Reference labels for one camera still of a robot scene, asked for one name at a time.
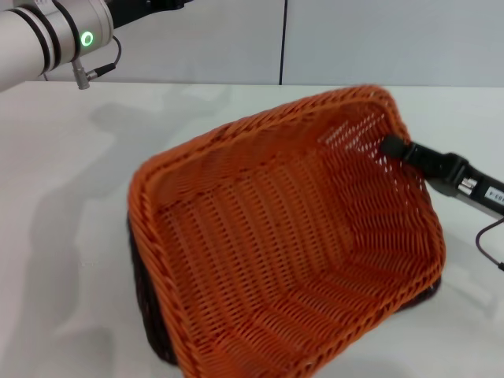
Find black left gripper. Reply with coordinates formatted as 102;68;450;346
102;0;195;31

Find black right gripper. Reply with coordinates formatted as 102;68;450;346
379;135;504;216

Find orange wicker basket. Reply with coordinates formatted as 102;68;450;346
126;84;447;378

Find dark brown wicker basket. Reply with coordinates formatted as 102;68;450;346
125;204;443;369

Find left arm cable with connector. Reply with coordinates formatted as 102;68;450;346
72;35;123;91

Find right arm dark cable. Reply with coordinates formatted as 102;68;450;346
475;220;504;272

